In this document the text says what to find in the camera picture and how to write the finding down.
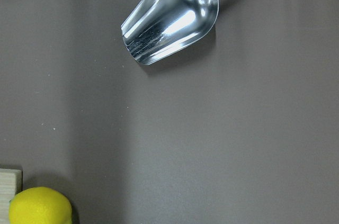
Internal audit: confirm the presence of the metal scoop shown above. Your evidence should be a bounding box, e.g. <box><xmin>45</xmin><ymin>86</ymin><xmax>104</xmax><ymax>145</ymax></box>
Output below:
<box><xmin>121</xmin><ymin>0</ymin><xmax>219</xmax><ymax>65</ymax></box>

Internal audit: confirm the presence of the whole yellow lemon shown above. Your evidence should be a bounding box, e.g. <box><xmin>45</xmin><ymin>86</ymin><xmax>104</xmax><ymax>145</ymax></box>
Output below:
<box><xmin>8</xmin><ymin>187</ymin><xmax>73</xmax><ymax>223</ymax></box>

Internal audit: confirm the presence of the bamboo cutting board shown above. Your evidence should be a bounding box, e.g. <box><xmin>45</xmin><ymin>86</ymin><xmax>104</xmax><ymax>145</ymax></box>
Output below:
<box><xmin>1</xmin><ymin>168</ymin><xmax>22</xmax><ymax>209</ymax></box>

